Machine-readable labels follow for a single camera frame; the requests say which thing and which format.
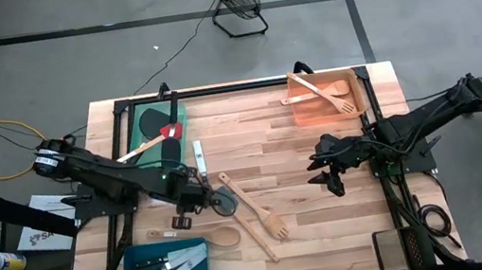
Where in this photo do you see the black oval spatula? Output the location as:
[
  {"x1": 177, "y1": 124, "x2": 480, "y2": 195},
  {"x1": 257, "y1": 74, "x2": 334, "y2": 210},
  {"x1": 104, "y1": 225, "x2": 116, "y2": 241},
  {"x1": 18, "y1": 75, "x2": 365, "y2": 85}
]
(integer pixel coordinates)
[{"x1": 137, "y1": 104, "x2": 171, "y2": 142}]

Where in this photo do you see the metal box grater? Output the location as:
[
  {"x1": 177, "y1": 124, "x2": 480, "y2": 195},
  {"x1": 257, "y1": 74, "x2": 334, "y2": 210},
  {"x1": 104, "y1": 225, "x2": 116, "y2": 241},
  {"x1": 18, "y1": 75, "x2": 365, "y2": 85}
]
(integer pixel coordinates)
[{"x1": 370, "y1": 223, "x2": 437, "y2": 270}]

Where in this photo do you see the long wooden spoon handle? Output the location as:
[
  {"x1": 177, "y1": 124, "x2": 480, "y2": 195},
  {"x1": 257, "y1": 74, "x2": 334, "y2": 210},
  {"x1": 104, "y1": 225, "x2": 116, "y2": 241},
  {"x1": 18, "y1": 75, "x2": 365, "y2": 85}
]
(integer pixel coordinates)
[{"x1": 207, "y1": 178, "x2": 283, "y2": 270}]

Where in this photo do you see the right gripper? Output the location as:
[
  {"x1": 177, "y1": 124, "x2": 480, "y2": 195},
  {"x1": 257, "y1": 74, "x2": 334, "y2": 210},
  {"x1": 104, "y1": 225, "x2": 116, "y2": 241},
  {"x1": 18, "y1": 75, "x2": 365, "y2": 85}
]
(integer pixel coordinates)
[{"x1": 302, "y1": 128, "x2": 375, "y2": 202}]

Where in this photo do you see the black nylon turner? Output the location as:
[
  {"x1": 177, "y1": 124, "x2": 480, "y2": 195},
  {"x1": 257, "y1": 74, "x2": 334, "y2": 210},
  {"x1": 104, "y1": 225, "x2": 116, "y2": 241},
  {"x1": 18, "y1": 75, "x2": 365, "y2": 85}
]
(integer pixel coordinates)
[{"x1": 150, "y1": 90, "x2": 190, "y2": 171}]

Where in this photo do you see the wooden spatula with long slots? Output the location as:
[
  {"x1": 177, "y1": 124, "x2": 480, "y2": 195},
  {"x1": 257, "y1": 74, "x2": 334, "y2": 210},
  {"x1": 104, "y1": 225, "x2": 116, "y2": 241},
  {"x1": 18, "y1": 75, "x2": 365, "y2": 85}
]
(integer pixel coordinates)
[{"x1": 285, "y1": 63, "x2": 358, "y2": 123}]

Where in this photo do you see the wooden spatula with short slots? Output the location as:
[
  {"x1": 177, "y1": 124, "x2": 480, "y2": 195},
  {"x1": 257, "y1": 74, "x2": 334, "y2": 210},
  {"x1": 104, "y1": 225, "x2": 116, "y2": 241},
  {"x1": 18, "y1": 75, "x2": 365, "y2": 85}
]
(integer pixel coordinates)
[{"x1": 217, "y1": 163, "x2": 292, "y2": 249}]

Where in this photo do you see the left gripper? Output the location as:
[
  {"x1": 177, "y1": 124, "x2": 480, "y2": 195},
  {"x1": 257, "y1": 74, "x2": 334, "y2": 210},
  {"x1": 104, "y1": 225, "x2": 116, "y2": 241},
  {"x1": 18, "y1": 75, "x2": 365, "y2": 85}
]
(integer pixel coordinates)
[{"x1": 164, "y1": 166, "x2": 217, "y2": 233}]

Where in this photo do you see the white printed box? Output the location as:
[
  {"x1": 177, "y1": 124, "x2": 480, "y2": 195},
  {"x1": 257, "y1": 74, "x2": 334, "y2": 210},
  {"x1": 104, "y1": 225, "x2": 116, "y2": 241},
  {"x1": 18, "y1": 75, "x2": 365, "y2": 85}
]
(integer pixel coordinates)
[{"x1": 9, "y1": 188, "x2": 82, "y2": 260}]

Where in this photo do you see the teal translucent plastic bin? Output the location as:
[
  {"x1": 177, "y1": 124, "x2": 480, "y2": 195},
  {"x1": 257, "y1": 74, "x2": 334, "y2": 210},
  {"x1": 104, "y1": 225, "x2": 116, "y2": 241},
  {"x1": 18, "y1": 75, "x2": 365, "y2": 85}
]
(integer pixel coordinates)
[{"x1": 121, "y1": 99, "x2": 196, "y2": 176}]

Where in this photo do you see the orange translucent plastic bin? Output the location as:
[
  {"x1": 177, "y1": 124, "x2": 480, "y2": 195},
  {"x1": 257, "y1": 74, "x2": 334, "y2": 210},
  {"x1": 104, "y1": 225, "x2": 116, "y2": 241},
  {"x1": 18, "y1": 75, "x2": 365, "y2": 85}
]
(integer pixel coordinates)
[{"x1": 284, "y1": 63, "x2": 368, "y2": 128}]

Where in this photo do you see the black fan cable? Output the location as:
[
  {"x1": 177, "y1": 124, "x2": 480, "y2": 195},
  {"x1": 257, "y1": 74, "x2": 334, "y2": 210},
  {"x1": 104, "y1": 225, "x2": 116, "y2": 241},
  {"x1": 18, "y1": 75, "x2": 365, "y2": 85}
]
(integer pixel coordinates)
[{"x1": 120, "y1": 0, "x2": 232, "y2": 98}]

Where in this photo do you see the coiled black cable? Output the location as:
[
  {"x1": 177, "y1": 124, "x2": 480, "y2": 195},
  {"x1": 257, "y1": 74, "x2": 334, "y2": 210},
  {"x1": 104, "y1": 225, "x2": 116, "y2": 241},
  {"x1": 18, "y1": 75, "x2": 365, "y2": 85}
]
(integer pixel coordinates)
[{"x1": 415, "y1": 198, "x2": 464, "y2": 256}]

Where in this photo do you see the yellow and white can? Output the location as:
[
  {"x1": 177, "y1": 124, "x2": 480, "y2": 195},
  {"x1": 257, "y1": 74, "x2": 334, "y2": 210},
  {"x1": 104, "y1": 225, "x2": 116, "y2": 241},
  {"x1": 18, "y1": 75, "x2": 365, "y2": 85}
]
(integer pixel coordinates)
[{"x1": 0, "y1": 247, "x2": 29, "y2": 270}]

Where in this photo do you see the plain wooden spatula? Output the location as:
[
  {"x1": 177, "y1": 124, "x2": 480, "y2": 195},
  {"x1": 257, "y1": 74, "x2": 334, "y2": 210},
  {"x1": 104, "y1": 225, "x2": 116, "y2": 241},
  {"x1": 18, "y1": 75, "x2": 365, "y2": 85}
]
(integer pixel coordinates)
[{"x1": 277, "y1": 78, "x2": 352, "y2": 107}]

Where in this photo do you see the black table frame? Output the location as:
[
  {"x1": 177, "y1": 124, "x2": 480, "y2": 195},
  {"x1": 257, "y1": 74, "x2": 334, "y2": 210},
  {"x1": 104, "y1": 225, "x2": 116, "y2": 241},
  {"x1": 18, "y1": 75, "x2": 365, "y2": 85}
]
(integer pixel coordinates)
[{"x1": 72, "y1": 51, "x2": 470, "y2": 270}]

